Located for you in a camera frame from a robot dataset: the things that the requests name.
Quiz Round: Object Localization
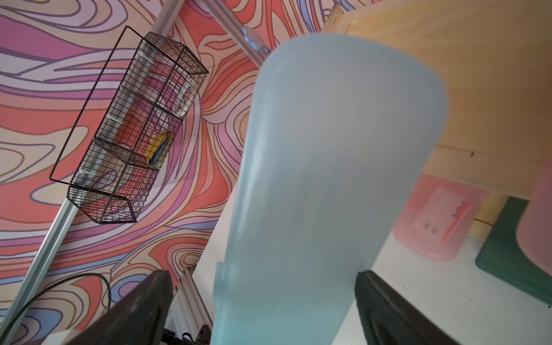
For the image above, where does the dark green pencil case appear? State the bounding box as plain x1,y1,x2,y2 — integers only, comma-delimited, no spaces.
475,197,551,306

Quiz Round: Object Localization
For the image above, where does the aluminium frame post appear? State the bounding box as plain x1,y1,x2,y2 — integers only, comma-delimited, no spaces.
0,0,277,345

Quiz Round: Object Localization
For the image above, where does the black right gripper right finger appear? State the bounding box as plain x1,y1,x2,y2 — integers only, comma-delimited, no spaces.
354,270,457,345

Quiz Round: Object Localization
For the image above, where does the yellow item in basket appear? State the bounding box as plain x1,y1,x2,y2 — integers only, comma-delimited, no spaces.
145,131,175,169

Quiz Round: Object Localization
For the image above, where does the pink pencil case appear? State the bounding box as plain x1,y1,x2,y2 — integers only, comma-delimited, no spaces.
392,174,490,262
516,160,551,275

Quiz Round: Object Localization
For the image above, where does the black cable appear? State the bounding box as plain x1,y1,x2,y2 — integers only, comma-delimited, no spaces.
0,272,112,342

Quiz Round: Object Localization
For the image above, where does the teal pencil case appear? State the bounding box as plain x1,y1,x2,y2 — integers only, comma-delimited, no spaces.
211,33,448,344

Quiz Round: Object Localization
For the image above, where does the wooden shelf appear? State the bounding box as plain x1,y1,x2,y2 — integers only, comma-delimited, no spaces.
321,0,552,240

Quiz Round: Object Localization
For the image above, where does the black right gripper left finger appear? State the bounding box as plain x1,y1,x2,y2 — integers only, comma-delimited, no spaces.
68,270,173,345

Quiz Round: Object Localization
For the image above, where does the black wire basket left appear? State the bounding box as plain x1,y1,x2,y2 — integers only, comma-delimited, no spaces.
66,32,208,224

